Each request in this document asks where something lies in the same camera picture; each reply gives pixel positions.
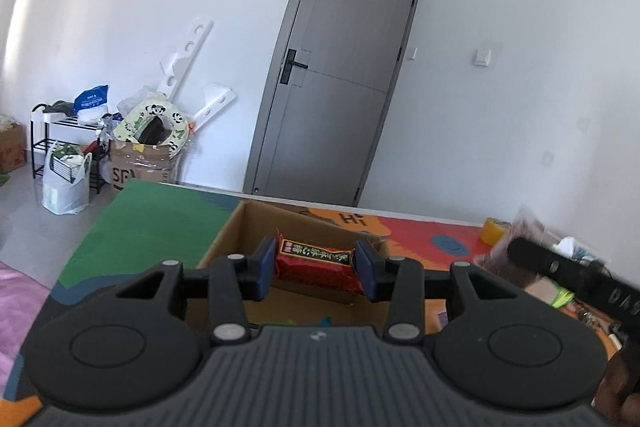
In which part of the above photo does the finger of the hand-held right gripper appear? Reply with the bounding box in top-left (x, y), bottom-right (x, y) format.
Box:
top-left (508, 237), bottom-right (608, 294)

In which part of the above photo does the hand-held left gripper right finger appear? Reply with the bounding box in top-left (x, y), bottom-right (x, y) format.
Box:
top-left (354, 238), bottom-right (521, 343)

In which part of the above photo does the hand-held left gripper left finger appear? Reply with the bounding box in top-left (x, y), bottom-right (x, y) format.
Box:
top-left (115, 237), bottom-right (281, 343)

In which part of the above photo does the purple snack packet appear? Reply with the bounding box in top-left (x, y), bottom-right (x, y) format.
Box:
top-left (474, 207), bottom-right (551, 290)

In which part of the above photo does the red snack packet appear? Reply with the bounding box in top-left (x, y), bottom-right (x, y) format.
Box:
top-left (274, 229), bottom-right (363, 293)

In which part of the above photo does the yellow-green packet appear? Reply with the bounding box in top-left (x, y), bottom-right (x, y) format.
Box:
top-left (550, 287), bottom-right (576, 310)

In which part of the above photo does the yellow tape roll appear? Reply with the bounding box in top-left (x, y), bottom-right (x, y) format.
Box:
top-left (479, 217), bottom-right (511, 244)

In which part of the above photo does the colourful play mat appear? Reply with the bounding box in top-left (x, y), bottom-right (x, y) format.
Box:
top-left (0, 179), bottom-right (640, 427)

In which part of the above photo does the panda print toilet seat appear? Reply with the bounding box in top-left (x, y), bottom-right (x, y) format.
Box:
top-left (112, 101), bottom-right (190, 158)

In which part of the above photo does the printed cardboard box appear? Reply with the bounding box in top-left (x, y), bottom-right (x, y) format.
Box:
top-left (109, 139), bottom-right (183, 192)

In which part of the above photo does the short white perforated board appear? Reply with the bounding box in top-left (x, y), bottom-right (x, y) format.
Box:
top-left (192, 83), bottom-right (237, 130)

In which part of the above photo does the grey door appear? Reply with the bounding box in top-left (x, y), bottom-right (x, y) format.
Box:
top-left (243, 0), bottom-right (426, 208)

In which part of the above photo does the clear plastic bag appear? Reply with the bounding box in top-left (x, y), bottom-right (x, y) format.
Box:
top-left (119, 86), bottom-right (163, 118)

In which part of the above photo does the white plastic bag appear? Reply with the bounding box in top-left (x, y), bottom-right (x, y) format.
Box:
top-left (42, 140), bottom-right (93, 215)

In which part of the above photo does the long white perforated board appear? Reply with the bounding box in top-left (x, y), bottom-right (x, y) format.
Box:
top-left (159, 19), bottom-right (215, 100)

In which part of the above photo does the blue plastic bag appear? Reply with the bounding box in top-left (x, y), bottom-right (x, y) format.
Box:
top-left (74, 85), bottom-right (110, 125)

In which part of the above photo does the pink blanket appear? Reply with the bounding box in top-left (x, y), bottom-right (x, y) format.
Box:
top-left (0, 259), bottom-right (51, 403)

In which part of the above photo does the black shoe rack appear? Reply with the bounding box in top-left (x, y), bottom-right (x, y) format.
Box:
top-left (31, 103), bottom-right (113, 195)

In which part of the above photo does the small brown cardboard box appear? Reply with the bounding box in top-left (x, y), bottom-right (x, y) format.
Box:
top-left (0, 122), bottom-right (26, 174)

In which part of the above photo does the black door handle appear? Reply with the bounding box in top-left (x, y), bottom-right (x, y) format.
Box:
top-left (279, 49), bottom-right (309, 86)

